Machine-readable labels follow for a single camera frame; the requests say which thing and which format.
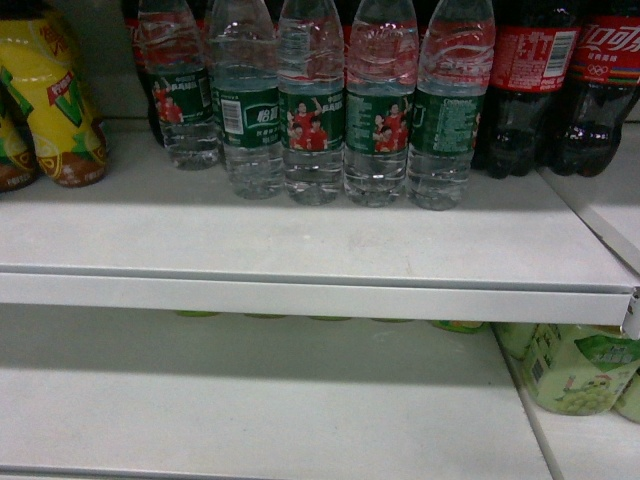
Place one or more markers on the water bottle green label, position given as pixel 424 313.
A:
pixel 381 76
pixel 453 75

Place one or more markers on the left edge lemon tea bottle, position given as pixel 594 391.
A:
pixel 18 164

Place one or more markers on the yellow lemon tea bottle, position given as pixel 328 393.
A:
pixel 42 70

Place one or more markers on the barcode label water bottle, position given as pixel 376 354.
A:
pixel 241 42

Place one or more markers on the far left water bottle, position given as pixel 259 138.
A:
pixel 173 54

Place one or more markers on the cola bottle olympic label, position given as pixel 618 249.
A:
pixel 584 128

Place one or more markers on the green drink bottle right edge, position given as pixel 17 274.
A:
pixel 628 403

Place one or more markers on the green grape drink bottle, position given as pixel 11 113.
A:
pixel 578 370

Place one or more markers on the red team label water bottle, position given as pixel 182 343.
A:
pixel 310 69

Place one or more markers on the white lower shelf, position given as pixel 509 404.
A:
pixel 291 401

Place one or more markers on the white metal shelf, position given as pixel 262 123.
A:
pixel 149 236

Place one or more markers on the cola bottle red label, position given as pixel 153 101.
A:
pixel 533 46

